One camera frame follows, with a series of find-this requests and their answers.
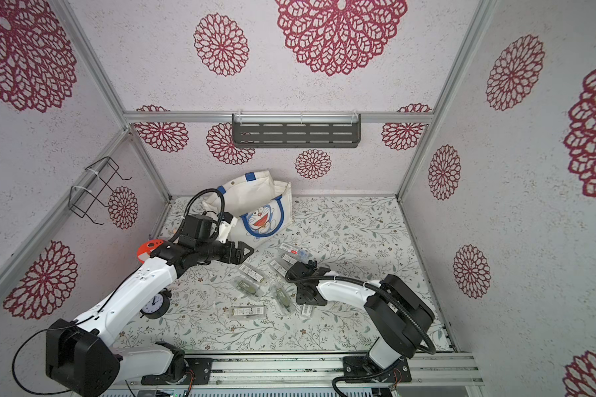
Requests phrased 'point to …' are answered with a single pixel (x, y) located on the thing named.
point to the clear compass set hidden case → (281, 269)
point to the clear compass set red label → (304, 255)
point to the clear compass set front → (247, 311)
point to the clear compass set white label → (252, 274)
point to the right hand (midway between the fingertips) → (304, 296)
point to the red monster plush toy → (145, 249)
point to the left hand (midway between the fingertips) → (243, 250)
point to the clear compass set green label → (247, 288)
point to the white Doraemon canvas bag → (261, 207)
